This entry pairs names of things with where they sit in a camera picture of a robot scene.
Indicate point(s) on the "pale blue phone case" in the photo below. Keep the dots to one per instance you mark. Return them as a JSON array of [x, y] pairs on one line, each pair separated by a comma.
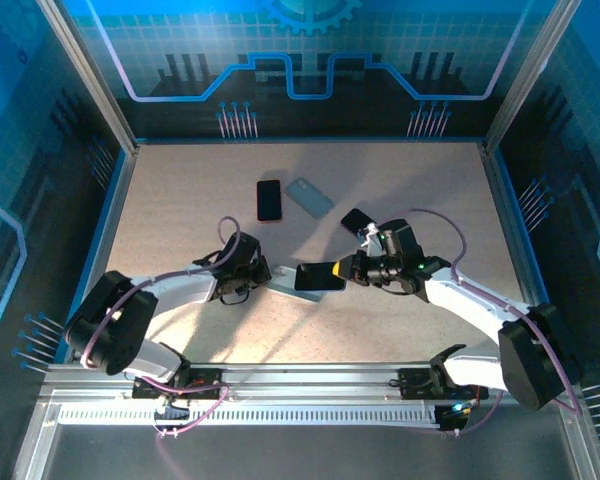
[[282, 282]]

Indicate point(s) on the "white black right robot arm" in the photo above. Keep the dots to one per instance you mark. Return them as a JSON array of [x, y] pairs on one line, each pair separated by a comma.
[[470, 305]]

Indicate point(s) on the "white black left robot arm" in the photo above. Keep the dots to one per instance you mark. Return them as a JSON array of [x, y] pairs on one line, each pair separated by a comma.
[[180, 287]]

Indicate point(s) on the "teal grey phone case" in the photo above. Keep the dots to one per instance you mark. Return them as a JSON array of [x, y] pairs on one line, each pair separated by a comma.
[[309, 198]]

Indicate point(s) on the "aluminium front beam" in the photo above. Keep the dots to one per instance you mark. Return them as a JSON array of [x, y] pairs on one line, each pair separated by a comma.
[[305, 380]]

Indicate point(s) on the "blue table edge strip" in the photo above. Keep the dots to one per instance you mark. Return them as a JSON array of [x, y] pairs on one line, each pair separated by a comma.
[[305, 141], [528, 250], [109, 200]]

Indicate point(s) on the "black controller board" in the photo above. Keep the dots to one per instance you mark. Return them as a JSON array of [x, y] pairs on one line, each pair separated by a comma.
[[455, 417]]

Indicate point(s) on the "grey front panel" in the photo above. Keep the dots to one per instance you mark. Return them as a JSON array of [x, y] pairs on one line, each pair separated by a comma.
[[330, 455]]

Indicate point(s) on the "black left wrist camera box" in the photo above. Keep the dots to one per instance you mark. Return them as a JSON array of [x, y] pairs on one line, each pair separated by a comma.
[[240, 247]]

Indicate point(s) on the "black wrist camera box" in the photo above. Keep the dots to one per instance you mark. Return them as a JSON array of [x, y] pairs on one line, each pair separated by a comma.
[[240, 247], [402, 240]]

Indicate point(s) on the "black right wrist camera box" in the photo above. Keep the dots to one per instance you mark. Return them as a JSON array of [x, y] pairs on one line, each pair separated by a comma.
[[402, 240]]

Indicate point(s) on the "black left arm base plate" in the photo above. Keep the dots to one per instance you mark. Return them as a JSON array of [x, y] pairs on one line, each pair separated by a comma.
[[210, 387]]

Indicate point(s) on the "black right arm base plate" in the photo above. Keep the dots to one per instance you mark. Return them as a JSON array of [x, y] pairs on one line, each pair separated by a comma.
[[412, 385]]

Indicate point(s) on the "aluminium side rail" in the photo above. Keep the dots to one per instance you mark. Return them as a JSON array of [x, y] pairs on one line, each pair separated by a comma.
[[118, 200], [516, 250]]

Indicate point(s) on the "aluminium frame post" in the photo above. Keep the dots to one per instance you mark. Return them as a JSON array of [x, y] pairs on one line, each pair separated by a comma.
[[90, 80], [525, 75]]

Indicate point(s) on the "aluminium lower frame bar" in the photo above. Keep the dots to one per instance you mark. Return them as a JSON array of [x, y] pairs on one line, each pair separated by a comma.
[[35, 445], [585, 445]]

